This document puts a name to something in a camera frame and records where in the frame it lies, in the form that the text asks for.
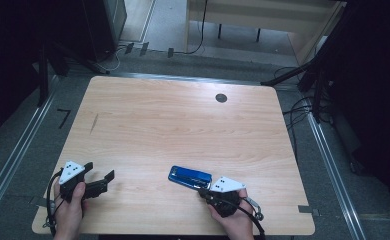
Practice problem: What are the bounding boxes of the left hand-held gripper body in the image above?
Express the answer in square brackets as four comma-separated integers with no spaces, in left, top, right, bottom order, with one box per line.
[58,160,87,203]

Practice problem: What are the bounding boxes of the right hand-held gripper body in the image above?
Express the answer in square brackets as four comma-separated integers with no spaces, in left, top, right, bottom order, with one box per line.
[205,176,247,218]

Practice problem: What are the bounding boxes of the person's left hand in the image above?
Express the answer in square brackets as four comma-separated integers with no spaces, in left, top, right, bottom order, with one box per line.
[53,181,90,234]

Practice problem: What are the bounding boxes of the person's right hand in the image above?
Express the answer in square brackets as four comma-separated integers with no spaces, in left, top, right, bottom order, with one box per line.
[206,188,256,240]

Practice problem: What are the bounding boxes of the black tape mark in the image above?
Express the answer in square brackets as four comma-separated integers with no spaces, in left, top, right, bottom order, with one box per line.
[56,108,72,130]

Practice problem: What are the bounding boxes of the black metal stand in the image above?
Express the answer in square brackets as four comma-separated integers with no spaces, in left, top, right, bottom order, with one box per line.
[260,0,354,125]
[36,38,111,108]

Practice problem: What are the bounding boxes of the black cabinet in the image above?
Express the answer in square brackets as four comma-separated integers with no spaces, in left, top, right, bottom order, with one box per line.
[81,0,128,63]

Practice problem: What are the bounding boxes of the light wooden bench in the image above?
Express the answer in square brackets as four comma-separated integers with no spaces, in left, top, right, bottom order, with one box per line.
[184,0,348,66]

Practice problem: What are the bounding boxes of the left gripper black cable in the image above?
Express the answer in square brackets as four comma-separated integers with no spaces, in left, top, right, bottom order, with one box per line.
[44,169,65,238]

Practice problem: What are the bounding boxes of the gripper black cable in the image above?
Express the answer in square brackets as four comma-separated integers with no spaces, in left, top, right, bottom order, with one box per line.
[238,195,268,240]
[44,169,65,238]

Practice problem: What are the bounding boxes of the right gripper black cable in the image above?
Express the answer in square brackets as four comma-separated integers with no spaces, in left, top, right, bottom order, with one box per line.
[238,195,268,240]

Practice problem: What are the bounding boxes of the metal floor rail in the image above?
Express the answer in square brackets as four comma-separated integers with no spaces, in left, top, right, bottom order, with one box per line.
[305,111,368,240]
[0,74,61,231]
[111,71,299,92]

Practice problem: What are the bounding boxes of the bundle of black floor cables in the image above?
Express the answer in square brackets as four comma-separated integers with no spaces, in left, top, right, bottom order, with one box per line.
[273,65,336,163]

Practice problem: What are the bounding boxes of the white floor cable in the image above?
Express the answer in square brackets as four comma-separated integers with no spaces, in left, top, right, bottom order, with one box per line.
[104,45,128,73]

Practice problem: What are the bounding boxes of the hanging black cable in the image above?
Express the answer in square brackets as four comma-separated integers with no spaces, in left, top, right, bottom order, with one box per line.
[173,0,209,56]

